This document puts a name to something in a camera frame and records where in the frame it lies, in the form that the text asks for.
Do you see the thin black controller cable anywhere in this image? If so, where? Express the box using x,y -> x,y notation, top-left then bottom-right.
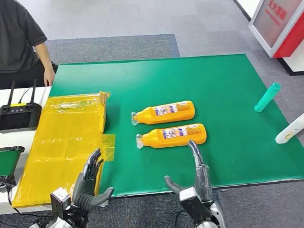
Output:
18,86 -> 32,105

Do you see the red white display stand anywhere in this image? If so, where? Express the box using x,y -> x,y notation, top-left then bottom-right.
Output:
248,0 -> 304,76

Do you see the white plastic bottle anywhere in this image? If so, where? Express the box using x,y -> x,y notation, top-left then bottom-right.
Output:
275,113 -> 304,145

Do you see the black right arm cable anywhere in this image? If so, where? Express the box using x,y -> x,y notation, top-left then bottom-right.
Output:
175,209 -> 189,228

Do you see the black remote controller with antennas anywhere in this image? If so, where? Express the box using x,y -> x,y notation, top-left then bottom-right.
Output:
0,78 -> 43,132

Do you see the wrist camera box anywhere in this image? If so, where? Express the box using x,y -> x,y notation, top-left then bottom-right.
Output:
50,188 -> 72,221
180,187 -> 212,221

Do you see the black tablet cable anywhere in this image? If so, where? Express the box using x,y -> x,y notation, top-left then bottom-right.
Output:
7,188 -> 32,219

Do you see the yellow taped cardboard box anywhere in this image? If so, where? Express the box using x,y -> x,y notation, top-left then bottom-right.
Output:
12,91 -> 116,209

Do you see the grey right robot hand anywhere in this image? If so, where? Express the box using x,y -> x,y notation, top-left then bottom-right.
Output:
164,139 -> 213,203

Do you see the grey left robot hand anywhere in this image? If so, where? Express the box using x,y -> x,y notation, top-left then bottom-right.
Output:
71,148 -> 115,212

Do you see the person's hand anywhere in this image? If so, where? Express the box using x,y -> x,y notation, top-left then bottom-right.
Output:
44,66 -> 56,87

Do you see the green table mat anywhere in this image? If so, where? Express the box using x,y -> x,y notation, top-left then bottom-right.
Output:
49,54 -> 304,198

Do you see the teal plastic bottle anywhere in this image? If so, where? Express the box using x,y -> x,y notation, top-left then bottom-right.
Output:
254,82 -> 282,113

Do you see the orange bottle with clear cap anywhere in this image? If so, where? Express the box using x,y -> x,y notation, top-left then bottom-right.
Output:
136,123 -> 207,150
131,100 -> 195,126

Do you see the black framed tablet screen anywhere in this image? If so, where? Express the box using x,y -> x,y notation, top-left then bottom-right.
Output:
0,145 -> 25,190

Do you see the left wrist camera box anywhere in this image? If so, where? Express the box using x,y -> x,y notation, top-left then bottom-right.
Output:
50,188 -> 72,221

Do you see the white side table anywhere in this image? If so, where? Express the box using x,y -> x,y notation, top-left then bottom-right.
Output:
0,86 -> 52,216

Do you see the person in dark clothes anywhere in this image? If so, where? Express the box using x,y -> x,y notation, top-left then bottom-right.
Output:
0,0 -> 59,90

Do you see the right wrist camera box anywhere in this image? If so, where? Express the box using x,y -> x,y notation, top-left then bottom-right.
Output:
180,187 -> 212,221

